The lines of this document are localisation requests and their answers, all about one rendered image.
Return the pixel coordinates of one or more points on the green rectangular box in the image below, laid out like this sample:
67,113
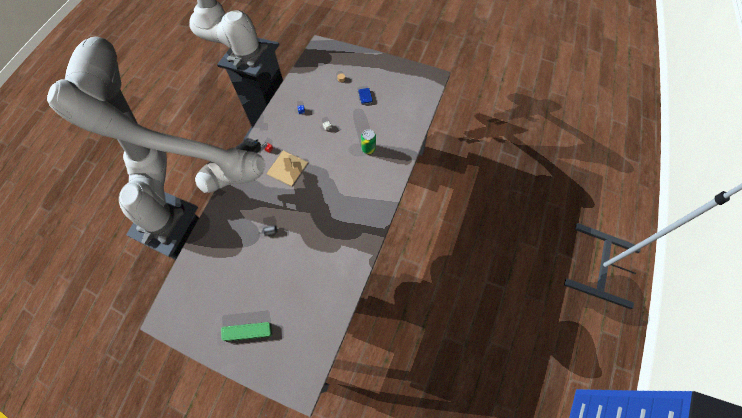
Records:
246,331

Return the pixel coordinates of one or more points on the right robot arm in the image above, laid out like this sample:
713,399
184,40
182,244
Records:
82,100

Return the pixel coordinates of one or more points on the beige flat mat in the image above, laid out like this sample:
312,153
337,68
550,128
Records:
287,168

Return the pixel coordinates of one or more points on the green soda can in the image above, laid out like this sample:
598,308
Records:
368,141

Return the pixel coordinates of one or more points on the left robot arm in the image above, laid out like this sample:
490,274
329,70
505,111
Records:
236,31

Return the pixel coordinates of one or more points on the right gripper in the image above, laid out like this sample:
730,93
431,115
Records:
251,145

